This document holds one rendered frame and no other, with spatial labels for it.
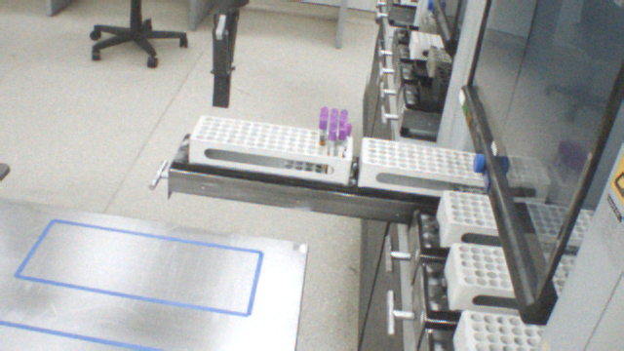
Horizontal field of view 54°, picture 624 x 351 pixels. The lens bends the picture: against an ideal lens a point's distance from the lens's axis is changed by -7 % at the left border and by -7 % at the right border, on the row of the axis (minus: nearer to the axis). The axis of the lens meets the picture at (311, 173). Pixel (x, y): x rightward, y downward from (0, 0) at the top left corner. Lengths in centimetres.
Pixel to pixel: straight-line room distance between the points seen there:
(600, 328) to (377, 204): 65
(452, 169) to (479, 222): 17
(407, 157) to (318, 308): 100
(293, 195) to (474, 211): 33
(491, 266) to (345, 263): 135
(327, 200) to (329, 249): 118
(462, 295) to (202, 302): 37
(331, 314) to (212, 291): 121
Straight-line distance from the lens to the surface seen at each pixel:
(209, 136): 120
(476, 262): 99
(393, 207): 120
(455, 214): 110
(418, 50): 183
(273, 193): 119
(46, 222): 107
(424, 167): 120
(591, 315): 65
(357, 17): 477
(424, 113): 155
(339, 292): 218
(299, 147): 120
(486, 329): 90
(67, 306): 91
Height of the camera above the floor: 144
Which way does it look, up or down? 31 degrees down
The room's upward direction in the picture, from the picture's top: 8 degrees clockwise
